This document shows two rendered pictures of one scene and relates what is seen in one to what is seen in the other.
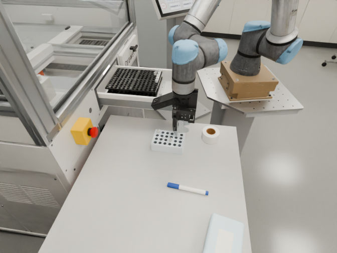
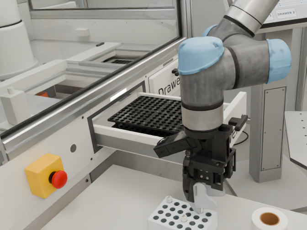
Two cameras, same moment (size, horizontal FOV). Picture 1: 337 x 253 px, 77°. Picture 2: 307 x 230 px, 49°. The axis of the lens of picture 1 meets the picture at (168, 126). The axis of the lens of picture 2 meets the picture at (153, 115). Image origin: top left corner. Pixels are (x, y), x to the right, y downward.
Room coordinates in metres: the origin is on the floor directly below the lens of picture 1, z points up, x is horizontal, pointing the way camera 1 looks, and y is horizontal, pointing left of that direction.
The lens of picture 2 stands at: (0.06, -0.20, 1.31)
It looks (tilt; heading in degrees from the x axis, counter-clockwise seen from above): 26 degrees down; 25
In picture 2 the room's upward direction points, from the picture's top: 6 degrees counter-clockwise
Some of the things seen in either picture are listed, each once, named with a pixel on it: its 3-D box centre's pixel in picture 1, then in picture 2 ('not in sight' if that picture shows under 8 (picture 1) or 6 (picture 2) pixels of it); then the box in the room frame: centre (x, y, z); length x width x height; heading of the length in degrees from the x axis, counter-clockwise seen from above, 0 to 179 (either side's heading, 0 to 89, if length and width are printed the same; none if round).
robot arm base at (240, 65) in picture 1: (246, 59); not in sight; (1.01, -0.40, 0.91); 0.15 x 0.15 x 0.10
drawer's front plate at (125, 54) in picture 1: (129, 53); (171, 78); (1.18, 0.23, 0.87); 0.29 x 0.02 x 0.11; 172
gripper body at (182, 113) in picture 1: (184, 104); (207, 152); (0.60, -0.06, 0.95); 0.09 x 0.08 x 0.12; 80
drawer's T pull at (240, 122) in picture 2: not in sight; (236, 122); (0.82, -0.07, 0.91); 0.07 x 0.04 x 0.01; 172
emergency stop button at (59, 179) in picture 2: (93, 132); (57, 179); (0.54, 0.27, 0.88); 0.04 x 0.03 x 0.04; 172
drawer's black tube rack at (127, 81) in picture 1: (135, 85); (158, 121); (0.85, 0.15, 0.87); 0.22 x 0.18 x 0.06; 82
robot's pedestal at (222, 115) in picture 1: (226, 134); not in sight; (1.01, -0.40, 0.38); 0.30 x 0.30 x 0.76; 6
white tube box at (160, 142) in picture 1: (168, 141); (182, 222); (0.58, 0.00, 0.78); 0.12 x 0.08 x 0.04; 80
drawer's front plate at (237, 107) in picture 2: not in sight; (226, 131); (0.82, -0.05, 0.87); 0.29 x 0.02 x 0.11; 172
